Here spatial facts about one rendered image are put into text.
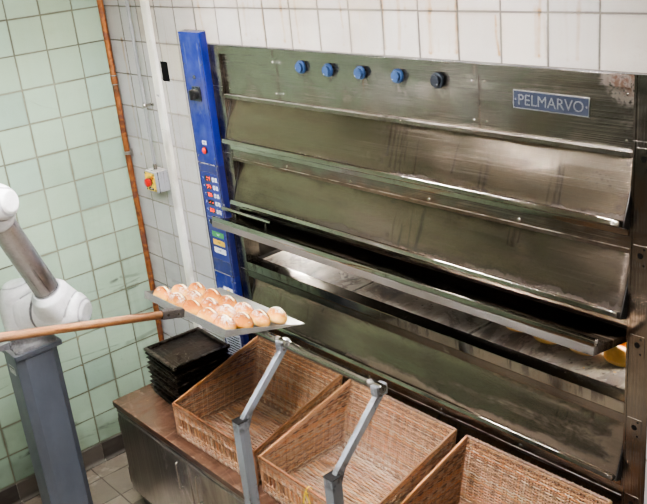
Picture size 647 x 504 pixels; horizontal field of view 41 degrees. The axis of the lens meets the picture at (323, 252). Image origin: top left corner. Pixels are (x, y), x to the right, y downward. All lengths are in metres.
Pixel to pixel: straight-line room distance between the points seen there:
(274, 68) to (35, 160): 1.39
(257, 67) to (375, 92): 0.64
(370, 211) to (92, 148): 1.71
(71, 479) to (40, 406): 0.40
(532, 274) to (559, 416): 0.47
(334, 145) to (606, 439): 1.32
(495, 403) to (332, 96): 1.17
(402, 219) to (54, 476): 1.96
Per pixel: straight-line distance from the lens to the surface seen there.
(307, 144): 3.19
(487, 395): 2.96
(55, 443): 3.97
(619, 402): 2.64
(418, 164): 2.80
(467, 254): 2.76
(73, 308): 3.57
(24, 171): 4.20
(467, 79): 2.63
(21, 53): 4.15
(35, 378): 3.82
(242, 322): 3.10
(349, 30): 2.93
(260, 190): 3.53
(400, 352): 3.19
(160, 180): 4.11
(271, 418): 3.73
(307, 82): 3.16
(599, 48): 2.34
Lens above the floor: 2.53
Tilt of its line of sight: 21 degrees down
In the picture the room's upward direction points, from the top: 6 degrees counter-clockwise
